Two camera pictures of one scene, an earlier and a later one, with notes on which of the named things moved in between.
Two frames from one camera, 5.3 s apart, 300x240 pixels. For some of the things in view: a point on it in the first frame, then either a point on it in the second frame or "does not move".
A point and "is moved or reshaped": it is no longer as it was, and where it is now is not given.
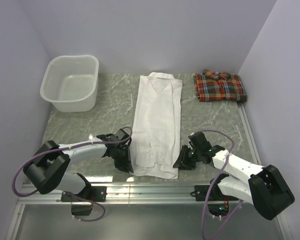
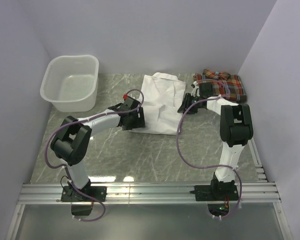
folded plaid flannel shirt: [212, 86] does not move
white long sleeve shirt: [156, 140] is moved or reshaped
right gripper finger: [187, 166] -> [183, 108]
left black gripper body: [119, 155] -> [134, 116]
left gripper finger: [122, 165] -> [129, 127]
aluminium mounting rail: [147, 194] does not move
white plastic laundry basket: [70, 83] does not move
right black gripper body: [194, 154] -> [195, 107]
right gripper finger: [183, 158] -> [187, 101]
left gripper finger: [127, 157] -> [141, 122]
